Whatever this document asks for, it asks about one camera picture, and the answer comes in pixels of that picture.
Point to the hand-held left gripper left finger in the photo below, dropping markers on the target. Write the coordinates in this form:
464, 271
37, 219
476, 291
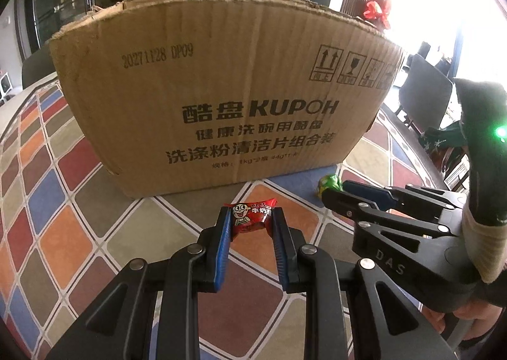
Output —
223, 253

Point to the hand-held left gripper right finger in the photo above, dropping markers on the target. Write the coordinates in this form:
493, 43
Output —
280, 253

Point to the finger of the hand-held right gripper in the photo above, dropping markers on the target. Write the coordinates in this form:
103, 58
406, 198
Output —
368, 193
356, 207

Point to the green candy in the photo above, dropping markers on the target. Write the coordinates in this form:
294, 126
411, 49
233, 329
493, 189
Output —
329, 185

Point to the red cartoon face candy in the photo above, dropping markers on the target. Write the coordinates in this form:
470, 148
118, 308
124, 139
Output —
251, 219

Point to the brown cardboard box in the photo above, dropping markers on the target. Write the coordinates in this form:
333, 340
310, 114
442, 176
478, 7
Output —
222, 86

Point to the person's right hand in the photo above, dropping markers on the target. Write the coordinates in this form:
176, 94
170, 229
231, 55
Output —
485, 312

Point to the dark green packet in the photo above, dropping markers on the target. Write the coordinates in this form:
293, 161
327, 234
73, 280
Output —
443, 138

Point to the grey dining chair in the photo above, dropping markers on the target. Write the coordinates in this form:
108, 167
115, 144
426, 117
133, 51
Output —
426, 94

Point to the colourful checked tablecloth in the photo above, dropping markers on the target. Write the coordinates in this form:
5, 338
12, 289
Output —
71, 233

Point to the red ribbon bow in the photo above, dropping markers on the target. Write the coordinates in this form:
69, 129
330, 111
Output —
376, 13

